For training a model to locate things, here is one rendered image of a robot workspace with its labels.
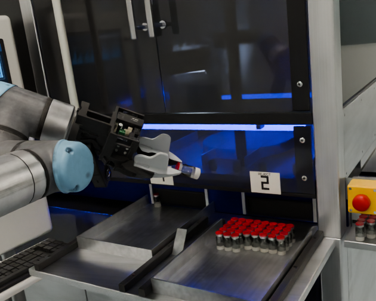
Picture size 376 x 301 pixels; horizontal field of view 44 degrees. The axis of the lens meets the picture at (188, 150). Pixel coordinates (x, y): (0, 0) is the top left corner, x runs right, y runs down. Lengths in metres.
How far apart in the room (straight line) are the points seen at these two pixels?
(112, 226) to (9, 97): 0.75
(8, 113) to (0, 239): 0.89
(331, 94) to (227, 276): 0.49
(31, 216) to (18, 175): 1.06
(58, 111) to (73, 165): 0.16
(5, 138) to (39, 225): 0.95
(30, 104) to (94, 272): 0.56
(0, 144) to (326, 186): 0.78
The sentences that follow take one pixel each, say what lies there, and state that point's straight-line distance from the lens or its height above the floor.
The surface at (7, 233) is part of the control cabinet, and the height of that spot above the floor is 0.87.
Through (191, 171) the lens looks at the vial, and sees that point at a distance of 0.87.
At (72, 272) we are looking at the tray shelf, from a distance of 1.25.
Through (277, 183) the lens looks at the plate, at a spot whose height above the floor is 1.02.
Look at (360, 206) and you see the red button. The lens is 1.17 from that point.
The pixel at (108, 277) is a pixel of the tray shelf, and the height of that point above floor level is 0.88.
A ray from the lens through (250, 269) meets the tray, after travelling 1.13.
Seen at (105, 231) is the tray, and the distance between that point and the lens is 1.44.
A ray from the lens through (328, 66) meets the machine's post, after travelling 1.14.
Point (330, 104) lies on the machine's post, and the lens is 1.15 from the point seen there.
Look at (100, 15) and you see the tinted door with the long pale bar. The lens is 1.47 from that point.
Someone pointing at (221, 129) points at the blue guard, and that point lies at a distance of 1.27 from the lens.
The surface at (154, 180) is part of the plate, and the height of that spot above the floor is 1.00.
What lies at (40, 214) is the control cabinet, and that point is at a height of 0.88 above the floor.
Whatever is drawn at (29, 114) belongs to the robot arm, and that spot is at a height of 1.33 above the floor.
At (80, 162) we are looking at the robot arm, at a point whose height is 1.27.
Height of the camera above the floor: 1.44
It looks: 14 degrees down
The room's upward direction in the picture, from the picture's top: 7 degrees counter-clockwise
